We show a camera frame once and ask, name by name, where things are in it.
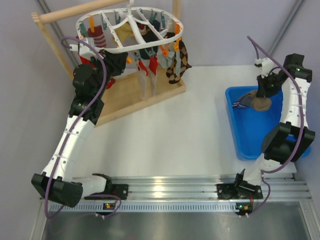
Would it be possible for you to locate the dark navy santa sock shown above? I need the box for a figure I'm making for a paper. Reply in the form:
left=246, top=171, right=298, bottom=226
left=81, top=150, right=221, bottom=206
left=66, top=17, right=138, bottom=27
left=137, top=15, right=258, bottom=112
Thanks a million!
left=137, top=20, right=161, bottom=43

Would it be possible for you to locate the brown argyle sock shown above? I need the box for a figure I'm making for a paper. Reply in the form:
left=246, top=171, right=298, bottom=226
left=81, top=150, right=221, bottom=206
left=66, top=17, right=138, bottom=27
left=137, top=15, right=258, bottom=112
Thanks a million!
left=166, top=40, right=192, bottom=85

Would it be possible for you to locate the white oval clip hanger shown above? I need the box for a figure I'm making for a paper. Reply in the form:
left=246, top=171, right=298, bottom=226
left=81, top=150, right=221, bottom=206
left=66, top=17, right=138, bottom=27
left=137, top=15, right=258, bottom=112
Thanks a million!
left=76, top=0, right=184, bottom=54

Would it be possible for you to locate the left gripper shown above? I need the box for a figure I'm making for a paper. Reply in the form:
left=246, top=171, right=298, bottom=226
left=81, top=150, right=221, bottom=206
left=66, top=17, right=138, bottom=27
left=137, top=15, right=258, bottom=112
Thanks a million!
left=88, top=48, right=128, bottom=98

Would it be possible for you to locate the beige striped sock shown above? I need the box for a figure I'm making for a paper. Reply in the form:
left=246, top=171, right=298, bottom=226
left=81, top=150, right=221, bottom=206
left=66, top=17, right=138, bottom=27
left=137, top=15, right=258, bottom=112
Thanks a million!
left=232, top=95, right=253, bottom=109
left=248, top=90, right=272, bottom=112

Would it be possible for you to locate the blue plastic bin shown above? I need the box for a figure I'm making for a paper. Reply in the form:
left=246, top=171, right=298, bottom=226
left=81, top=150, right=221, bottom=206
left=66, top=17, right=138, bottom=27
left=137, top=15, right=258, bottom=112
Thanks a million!
left=225, top=86, right=311, bottom=161

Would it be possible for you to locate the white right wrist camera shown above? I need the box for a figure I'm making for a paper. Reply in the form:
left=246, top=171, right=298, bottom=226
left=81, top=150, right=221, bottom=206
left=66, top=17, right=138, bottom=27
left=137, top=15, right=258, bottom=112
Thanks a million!
left=254, top=57, right=275, bottom=78

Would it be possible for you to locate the red patterned sock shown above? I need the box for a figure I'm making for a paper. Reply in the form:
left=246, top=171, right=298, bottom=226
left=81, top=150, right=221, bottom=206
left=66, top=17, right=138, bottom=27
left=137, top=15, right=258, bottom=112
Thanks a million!
left=79, top=55, right=116, bottom=89

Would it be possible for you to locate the mustard yellow sock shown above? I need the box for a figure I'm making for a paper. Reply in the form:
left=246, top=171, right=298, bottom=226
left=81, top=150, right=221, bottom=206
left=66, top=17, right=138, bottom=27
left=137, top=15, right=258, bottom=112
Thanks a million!
left=115, top=22, right=135, bottom=43

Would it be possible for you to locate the grey blue sock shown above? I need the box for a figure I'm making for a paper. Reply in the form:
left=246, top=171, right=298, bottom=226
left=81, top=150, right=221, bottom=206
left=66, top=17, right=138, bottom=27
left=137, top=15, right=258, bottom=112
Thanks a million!
left=157, top=50, right=175, bottom=69

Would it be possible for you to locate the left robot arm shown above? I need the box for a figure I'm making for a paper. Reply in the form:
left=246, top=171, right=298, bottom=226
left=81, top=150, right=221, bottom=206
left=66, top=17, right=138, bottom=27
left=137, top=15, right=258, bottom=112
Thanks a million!
left=31, top=50, right=128, bottom=208

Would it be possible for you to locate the wooden hanger rack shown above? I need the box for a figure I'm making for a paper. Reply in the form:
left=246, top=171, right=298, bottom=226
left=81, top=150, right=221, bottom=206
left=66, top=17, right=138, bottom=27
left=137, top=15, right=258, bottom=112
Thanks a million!
left=31, top=0, right=186, bottom=126

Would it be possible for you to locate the aluminium mounting rail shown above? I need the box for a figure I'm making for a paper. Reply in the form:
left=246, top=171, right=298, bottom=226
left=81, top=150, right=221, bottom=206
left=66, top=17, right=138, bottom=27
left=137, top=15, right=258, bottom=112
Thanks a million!
left=48, top=174, right=312, bottom=213

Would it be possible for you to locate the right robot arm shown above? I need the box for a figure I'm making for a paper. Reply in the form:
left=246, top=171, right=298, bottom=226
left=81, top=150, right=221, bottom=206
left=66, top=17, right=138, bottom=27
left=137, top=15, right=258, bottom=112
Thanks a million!
left=233, top=53, right=316, bottom=199

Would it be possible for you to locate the red reindeer sock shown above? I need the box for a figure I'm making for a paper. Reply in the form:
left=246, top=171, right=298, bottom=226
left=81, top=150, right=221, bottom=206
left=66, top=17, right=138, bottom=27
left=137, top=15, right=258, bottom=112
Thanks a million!
left=148, top=55, right=158, bottom=97
left=134, top=51, right=149, bottom=100

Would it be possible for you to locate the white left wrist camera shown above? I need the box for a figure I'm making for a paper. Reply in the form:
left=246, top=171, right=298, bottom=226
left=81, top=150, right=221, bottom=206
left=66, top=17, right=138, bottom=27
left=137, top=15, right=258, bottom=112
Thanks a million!
left=69, top=37, right=96, bottom=60

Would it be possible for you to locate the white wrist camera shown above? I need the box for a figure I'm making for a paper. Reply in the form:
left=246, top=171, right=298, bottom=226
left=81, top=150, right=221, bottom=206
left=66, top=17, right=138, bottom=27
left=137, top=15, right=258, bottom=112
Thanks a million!
left=69, top=37, right=96, bottom=60
left=254, top=57, right=275, bottom=78

